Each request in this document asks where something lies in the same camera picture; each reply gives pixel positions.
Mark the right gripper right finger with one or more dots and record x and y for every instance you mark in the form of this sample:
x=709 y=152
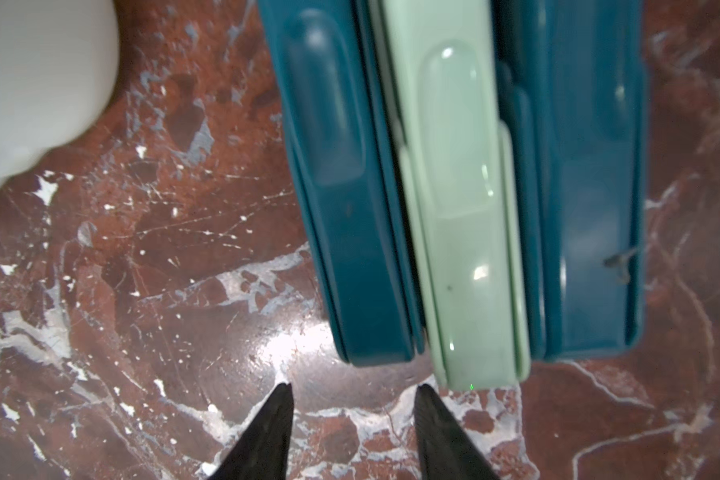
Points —
x=444 y=449

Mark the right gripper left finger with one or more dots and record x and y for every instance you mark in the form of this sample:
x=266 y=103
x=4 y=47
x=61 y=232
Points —
x=262 y=450

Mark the mint green pruning pliers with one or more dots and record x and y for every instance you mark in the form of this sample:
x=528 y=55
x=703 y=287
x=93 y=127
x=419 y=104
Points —
x=455 y=158

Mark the teal pruning pliers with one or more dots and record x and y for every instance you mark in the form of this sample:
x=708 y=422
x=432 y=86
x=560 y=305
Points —
x=342 y=164
x=573 y=90

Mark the small potted flower plant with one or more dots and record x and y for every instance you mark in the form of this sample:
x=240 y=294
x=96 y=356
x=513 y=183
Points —
x=58 y=68

